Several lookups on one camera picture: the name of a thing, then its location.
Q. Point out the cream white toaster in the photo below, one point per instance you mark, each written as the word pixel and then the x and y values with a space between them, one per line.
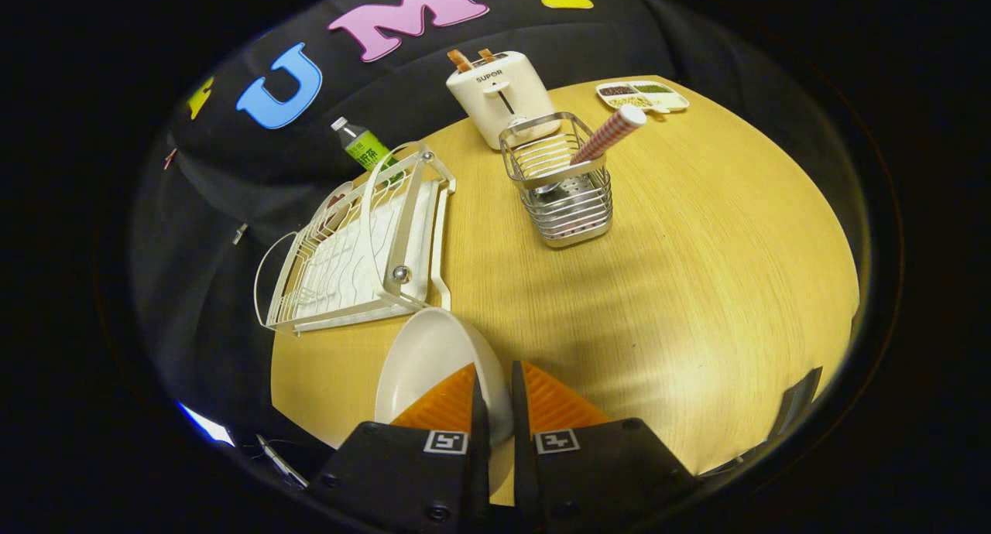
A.
pixel 503 85

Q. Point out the bright monitor screen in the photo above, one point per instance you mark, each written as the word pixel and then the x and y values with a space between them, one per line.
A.
pixel 205 426

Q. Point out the red cloth clip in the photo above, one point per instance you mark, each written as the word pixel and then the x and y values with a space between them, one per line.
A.
pixel 169 159

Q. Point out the white round plate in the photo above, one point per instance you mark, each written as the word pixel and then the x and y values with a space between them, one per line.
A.
pixel 433 356

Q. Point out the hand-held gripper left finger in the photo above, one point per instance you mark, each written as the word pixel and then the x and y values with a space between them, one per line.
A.
pixel 480 456

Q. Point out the green label water bottle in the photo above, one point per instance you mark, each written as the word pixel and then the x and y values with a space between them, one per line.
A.
pixel 364 147

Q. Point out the toasted bread slice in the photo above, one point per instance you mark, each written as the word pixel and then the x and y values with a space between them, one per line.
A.
pixel 459 59
pixel 487 55

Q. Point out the white sectioned dish with beans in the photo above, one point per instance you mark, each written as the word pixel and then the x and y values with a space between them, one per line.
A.
pixel 667 100

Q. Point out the white cloth clip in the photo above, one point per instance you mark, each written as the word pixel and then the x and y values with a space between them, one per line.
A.
pixel 240 234

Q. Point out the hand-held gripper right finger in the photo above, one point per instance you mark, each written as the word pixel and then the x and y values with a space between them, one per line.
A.
pixel 520 456

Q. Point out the black backdrop cloth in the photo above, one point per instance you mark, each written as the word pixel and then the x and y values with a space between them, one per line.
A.
pixel 232 178

